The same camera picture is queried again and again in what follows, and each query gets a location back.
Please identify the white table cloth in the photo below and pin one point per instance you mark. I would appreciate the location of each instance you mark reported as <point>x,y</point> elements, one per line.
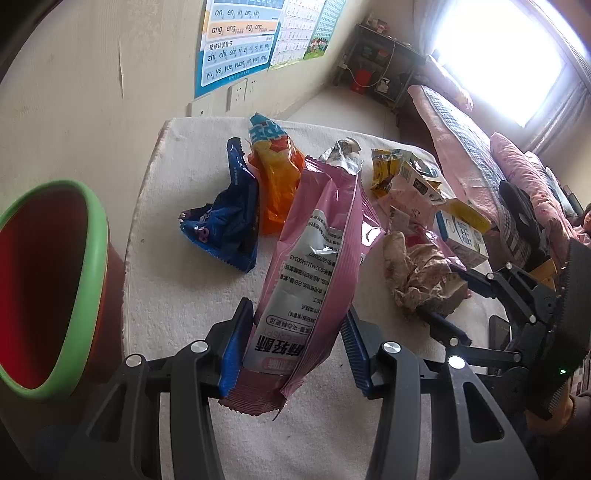
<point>184,300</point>

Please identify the white wall socket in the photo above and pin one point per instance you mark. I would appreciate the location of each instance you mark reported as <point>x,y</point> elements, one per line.
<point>251,88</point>
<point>235,94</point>

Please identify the bed with pink plaid cover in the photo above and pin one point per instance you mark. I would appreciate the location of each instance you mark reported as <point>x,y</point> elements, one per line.
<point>452,129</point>

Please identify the blue snack wrapper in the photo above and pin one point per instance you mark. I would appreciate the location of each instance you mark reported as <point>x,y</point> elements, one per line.
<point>226,221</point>

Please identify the small beige drink carton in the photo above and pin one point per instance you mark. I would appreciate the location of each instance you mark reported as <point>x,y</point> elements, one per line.
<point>415,182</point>

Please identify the white chart wall poster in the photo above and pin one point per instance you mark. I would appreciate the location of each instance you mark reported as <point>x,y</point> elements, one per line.
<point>295,32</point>

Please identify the pink floral quilt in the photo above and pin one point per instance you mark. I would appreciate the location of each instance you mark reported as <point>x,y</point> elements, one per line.
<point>526,170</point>

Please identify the white milk carton blue print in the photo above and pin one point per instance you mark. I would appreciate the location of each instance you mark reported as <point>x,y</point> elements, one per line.
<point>464,242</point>

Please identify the white wall switch plate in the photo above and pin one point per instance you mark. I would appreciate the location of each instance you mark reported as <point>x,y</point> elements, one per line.
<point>199,108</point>

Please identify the red bin with green rim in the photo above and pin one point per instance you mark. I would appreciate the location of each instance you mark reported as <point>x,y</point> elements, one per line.
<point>27,277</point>

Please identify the orange snack bag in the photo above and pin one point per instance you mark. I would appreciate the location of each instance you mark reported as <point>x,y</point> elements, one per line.
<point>277,184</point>

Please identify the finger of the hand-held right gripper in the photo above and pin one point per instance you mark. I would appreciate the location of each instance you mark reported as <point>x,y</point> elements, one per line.
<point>471,279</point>
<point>443,330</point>

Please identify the pink snack bag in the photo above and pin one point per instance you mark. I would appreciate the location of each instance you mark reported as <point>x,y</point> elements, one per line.
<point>318,207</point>

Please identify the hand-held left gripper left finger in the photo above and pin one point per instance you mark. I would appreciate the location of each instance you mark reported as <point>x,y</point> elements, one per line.
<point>231,353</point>

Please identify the yellow snack wrapper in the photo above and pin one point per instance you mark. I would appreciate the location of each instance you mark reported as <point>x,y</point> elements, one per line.
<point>385,173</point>

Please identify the yellow flat packet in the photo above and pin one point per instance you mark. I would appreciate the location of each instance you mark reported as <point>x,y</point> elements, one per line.
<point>466,214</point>

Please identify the dark shelf unit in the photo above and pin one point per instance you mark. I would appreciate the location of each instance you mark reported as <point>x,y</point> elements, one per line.
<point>360,50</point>

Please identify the pink curtain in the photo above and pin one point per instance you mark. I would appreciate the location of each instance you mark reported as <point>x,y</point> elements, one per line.
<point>563,115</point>
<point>427,23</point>

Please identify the person's right hand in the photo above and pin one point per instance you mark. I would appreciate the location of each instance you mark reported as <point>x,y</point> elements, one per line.
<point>545,421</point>

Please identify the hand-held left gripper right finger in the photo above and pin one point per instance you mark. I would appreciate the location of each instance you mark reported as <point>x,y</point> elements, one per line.
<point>358,355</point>

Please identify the brown paper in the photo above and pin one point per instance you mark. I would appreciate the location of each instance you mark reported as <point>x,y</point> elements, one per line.
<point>415,272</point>

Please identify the red bucket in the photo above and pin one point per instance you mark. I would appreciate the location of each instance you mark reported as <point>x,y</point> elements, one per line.
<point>360,82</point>

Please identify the pale pink wrapper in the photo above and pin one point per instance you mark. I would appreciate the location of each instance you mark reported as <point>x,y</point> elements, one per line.
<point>406,207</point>

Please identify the bright window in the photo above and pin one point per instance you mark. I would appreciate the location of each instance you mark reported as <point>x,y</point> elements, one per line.
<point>498,55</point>

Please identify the pink pillow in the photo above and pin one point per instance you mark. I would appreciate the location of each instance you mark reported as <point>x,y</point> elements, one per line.
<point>450,81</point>

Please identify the black bag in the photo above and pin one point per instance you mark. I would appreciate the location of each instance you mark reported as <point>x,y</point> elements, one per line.
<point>521,212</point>

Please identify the green bordered wall poster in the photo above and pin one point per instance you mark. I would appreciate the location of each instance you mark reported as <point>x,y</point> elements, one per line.
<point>323,27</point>

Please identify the blue striped wall poster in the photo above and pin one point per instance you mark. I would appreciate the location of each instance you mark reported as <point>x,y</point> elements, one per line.
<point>235,50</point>

